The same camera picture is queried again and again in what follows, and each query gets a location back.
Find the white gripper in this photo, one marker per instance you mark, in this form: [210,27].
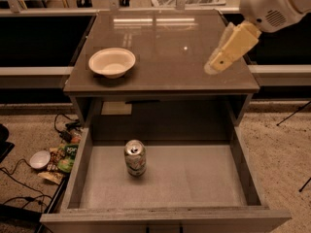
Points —
[267,10]

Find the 7up soda can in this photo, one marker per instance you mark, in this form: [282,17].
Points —
[135,158]

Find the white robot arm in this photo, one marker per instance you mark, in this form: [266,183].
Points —
[259,16]

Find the grey cabinet with glass top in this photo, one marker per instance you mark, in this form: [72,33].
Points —
[171,48]

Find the open grey top drawer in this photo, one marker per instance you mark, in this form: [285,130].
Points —
[199,176]

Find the black tripod leg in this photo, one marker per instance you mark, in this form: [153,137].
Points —
[299,109]

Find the white paper bowl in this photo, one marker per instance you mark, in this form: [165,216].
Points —
[112,63]

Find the green snack bag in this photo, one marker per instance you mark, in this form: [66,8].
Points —
[63,158]

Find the yellow snack bag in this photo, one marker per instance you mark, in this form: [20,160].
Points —
[54,177]

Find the small white bowl on floor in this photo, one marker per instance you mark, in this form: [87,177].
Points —
[40,160]

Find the black power adapter with cable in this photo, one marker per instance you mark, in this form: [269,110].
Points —
[71,132]

